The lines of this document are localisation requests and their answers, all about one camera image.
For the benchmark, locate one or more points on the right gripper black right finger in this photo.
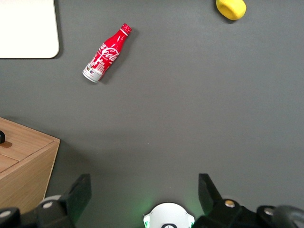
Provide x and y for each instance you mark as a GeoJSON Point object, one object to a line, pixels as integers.
{"type": "Point", "coordinates": [221, 213]}

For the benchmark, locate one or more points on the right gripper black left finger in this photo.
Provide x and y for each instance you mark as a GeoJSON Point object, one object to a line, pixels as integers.
{"type": "Point", "coordinates": [59, 211]}

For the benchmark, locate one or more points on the red coke bottle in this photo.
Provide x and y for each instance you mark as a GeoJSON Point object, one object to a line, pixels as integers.
{"type": "Point", "coordinates": [104, 57]}

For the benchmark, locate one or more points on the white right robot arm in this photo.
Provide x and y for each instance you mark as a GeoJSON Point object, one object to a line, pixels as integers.
{"type": "Point", "coordinates": [168, 213]}

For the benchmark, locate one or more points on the cream plastic tray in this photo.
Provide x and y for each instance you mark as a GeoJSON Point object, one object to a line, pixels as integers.
{"type": "Point", "coordinates": [26, 26]}

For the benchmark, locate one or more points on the wooden drawer cabinet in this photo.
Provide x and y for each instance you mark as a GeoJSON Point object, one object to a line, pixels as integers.
{"type": "Point", "coordinates": [26, 178]}

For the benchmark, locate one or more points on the wooden upper drawer front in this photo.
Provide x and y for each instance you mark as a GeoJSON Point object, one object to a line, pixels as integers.
{"type": "Point", "coordinates": [6, 165]}

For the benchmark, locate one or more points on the wooden drawer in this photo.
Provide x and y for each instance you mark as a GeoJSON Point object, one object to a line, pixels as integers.
{"type": "Point", "coordinates": [6, 165]}
{"type": "Point", "coordinates": [26, 139]}

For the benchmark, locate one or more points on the wooden lower drawer front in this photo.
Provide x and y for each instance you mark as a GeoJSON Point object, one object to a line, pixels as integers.
{"type": "Point", "coordinates": [26, 139]}

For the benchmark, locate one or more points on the yellow sponge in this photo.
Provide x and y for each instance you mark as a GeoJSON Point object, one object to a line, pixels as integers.
{"type": "Point", "coordinates": [231, 8]}

